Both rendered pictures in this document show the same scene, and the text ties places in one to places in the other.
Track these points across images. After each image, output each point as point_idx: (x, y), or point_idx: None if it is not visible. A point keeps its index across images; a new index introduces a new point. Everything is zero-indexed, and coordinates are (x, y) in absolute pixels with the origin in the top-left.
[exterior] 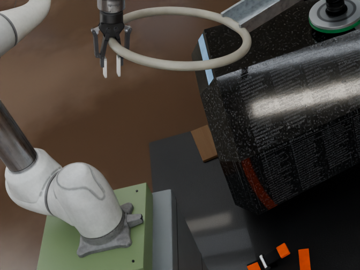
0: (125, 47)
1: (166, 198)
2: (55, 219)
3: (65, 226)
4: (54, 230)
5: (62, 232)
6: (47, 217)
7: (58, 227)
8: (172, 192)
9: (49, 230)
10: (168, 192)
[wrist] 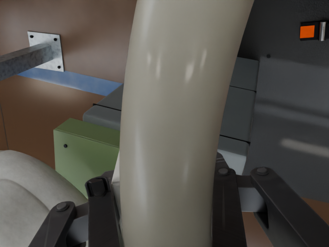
0: (272, 239)
1: (235, 171)
2: (67, 162)
3: (83, 182)
4: (70, 180)
5: (81, 189)
6: (56, 153)
7: (75, 179)
8: (247, 157)
9: (62, 175)
10: (241, 161)
